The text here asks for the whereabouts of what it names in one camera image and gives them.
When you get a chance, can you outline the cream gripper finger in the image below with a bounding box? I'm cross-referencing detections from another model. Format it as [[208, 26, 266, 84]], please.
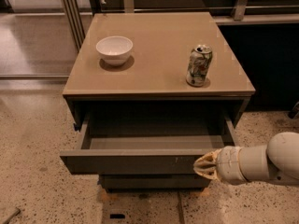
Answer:
[[193, 167, 219, 180], [193, 149, 221, 168]]

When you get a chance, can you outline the grey top drawer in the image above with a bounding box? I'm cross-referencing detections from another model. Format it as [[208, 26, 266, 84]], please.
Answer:
[[60, 111, 237, 175]]

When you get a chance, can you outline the grey drawer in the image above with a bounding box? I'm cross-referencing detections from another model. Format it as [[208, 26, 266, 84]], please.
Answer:
[[99, 175, 210, 190], [60, 111, 237, 175]]

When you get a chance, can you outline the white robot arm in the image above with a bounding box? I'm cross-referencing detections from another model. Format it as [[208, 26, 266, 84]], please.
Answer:
[[193, 132, 299, 186]]

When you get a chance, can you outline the grey lower drawer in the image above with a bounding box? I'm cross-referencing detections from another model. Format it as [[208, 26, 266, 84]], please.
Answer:
[[99, 175, 210, 190]]

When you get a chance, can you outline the grey cabinet with tan top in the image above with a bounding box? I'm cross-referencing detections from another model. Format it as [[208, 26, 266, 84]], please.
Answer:
[[63, 12, 255, 125]]

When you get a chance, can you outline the crushed drink can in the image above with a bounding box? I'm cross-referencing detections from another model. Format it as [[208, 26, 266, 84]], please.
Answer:
[[186, 45, 213, 87]]

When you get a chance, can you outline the white ceramic bowl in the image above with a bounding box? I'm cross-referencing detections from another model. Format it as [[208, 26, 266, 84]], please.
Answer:
[[96, 35, 133, 66]]

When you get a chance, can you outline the metal rail frame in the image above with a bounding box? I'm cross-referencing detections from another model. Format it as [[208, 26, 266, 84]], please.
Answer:
[[57, 0, 299, 52]]

